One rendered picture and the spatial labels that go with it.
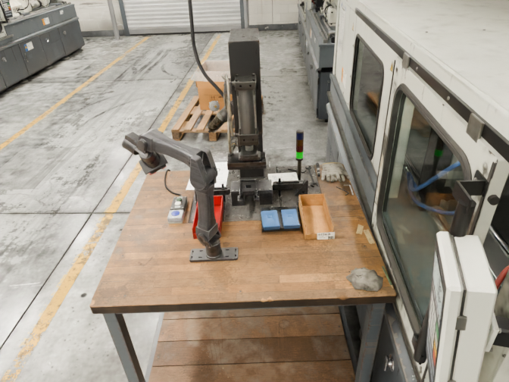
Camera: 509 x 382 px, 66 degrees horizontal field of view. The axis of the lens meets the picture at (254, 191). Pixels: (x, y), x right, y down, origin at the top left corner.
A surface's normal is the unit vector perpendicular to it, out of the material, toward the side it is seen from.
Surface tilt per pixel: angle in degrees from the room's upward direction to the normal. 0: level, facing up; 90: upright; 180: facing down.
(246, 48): 90
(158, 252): 0
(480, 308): 90
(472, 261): 7
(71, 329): 0
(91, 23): 90
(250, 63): 90
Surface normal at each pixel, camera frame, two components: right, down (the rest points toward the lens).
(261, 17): -0.05, 0.55
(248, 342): -0.04, -0.84
